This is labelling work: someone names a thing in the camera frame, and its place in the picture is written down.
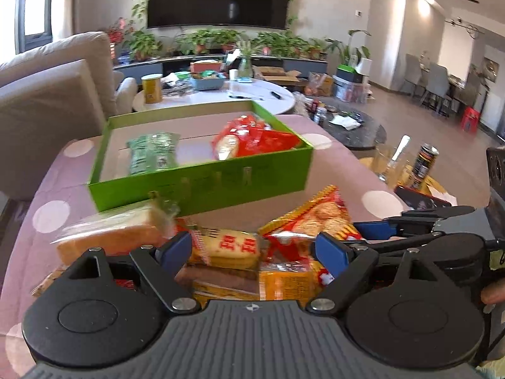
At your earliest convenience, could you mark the grey television cabinet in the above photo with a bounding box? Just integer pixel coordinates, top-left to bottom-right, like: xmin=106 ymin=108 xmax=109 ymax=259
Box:
xmin=112 ymin=53 xmax=330 ymax=87

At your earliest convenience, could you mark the brown wafer packet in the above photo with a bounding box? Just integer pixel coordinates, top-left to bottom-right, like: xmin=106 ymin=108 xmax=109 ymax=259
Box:
xmin=185 ymin=264 xmax=261 ymax=301

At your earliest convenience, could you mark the open cardboard box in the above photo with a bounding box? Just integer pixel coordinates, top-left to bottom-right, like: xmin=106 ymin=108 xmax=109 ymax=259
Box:
xmin=252 ymin=65 xmax=302 ymax=87

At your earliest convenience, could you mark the red flower decoration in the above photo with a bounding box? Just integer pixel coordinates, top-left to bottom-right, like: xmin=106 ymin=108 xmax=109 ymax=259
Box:
xmin=106 ymin=18 xmax=135 ymax=62

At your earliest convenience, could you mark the red plastic stool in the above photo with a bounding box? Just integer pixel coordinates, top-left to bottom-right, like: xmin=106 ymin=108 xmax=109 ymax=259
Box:
xmin=461 ymin=106 xmax=481 ymax=133

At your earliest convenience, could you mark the silver utensil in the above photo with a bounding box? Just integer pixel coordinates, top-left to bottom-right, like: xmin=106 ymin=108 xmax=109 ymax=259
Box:
xmin=389 ymin=135 xmax=411 ymax=174

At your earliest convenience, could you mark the black yellow drink can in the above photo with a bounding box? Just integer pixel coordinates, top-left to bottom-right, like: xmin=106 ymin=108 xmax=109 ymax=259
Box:
xmin=410 ymin=143 xmax=440 ymax=190

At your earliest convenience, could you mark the person's right hand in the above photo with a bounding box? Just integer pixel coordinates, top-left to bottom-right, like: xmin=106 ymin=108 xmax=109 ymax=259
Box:
xmin=480 ymin=282 xmax=505 ymax=305

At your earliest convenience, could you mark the row of potted plants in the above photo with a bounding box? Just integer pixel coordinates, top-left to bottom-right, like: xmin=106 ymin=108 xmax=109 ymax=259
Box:
xmin=122 ymin=27 xmax=336 ymax=62

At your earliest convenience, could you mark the dark round marble table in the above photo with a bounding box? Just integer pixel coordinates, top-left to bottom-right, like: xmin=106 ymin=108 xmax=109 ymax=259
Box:
xmin=312 ymin=99 xmax=387 ymax=151

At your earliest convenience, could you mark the ceiling track light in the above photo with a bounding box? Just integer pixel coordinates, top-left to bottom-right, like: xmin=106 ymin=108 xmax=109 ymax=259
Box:
xmin=446 ymin=18 xmax=484 ymax=38

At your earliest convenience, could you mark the orange snack packet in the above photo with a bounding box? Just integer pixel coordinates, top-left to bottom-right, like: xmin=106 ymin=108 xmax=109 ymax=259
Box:
xmin=258 ymin=261 xmax=336 ymax=303

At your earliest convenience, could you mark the wooden side table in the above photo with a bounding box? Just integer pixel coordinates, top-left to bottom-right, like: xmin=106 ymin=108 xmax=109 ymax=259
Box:
xmin=357 ymin=156 xmax=446 ymax=198

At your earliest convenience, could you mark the yellow biscuit packet red print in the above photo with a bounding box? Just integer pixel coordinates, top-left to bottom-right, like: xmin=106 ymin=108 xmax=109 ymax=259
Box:
xmin=175 ymin=221 xmax=263 ymax=271

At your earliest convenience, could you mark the white round table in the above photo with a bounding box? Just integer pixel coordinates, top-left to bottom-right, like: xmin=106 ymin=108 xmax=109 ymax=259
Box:
xmin=132 ymin=77 xmax=296 ymax=116

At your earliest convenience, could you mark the clear sponge cake packet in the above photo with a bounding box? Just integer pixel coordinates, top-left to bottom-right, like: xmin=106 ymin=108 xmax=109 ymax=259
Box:
xmin=55 ymin=201 xmax=178 ymax=265

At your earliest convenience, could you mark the clear storage box green lid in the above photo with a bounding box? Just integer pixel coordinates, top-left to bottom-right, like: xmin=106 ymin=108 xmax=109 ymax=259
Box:
xmin=333 ymin=65 xmax=369 ymax=103

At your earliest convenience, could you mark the glass vase with plant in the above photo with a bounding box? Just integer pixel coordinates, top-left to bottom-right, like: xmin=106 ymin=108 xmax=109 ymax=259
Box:
xmin=235 ymin=41 xmax=257 ymax=80

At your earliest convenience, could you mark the assorted packets clutter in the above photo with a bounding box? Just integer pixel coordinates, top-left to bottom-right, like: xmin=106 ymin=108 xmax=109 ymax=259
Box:
xmin=162 ymin=72 xmax=194 ymax=96

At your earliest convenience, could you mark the dark framed window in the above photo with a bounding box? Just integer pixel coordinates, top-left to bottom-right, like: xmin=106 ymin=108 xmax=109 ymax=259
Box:
xmin=16 ymin=0 xmax=54 ymax=54

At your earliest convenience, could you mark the pink polka dot tablecloth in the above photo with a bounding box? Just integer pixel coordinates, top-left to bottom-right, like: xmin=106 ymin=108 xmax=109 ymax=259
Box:
xmin=0 ymin=114 xmax=407 ymax=379

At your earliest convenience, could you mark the red yellow rice cracker packet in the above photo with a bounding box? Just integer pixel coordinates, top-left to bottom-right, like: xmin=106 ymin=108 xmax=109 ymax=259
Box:
xmin=258 ymin=185 xmax=365 ymax=245

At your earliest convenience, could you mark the large leaf potted plant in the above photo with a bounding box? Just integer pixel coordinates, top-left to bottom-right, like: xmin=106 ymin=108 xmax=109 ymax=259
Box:
xmin=327 ymin=29 xmax=371 ymax=66

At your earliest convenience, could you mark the green snack packet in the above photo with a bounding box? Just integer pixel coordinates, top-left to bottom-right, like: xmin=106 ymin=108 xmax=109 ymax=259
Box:
xmin=125 ymin=132 xmax=181 ymax=176

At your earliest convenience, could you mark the red snack box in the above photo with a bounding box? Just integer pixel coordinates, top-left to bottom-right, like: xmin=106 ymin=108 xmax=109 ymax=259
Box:
xmin=190 ymin=60 xmax=223 ymax=74

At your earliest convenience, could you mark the clear plastic bag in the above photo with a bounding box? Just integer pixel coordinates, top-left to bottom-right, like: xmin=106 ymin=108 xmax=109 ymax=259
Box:
xmin=294 ymin=93 xmax=316 ymax=117

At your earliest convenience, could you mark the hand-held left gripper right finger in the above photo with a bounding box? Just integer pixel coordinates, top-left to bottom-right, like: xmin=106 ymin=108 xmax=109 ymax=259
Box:
xmin=306 ymin=232 xmax=449 ymax=313

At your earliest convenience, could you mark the white cylinder appliance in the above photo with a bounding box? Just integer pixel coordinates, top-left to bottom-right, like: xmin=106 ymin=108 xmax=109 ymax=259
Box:
xmin=357 ymin=57 xmax=372 ymax=85

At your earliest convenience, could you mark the beige sofa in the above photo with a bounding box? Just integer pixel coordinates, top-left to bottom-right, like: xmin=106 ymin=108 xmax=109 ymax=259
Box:
xmin=0 ymin=32 xmax=139 ymax=202

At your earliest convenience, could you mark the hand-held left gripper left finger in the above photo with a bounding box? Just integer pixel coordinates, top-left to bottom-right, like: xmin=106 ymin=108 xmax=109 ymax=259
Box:
xmin=65 ymin=231 xmax=201 ymax=314

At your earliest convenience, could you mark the white crumpled tissue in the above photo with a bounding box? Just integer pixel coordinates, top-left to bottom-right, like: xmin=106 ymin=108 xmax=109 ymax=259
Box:
xmin=329 ymin=114 xmax=361 ymax=130

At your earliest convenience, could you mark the blue plastic basket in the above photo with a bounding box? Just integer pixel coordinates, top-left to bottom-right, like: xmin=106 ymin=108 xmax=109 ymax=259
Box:
xmin=189 ymin=72 xmax=226 ymax=91

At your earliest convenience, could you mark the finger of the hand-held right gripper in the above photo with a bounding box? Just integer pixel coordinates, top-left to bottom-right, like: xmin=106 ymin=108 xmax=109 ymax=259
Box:
xmin=349 ymin=231 xmax=448 ymax=255
xmin=357 ymin=206 xmax=476 ymax=241

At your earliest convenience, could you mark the grey dining chair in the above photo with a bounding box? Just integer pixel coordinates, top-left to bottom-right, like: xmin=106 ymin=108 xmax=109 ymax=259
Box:
xmin=400 ymin=53 xmax=425 ymax=99
xmin=420 ymin=62 xmax=452 ymax=117

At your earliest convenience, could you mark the green cardboard box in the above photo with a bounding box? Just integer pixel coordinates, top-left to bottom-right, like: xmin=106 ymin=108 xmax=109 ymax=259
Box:
xmin=87 ymin=100 xmax=315 ymax=217

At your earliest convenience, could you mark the clear drinking glass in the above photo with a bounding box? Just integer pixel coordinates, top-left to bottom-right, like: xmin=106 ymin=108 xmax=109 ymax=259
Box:
xmin=373 ymin=142 xmax=399 ymax=184

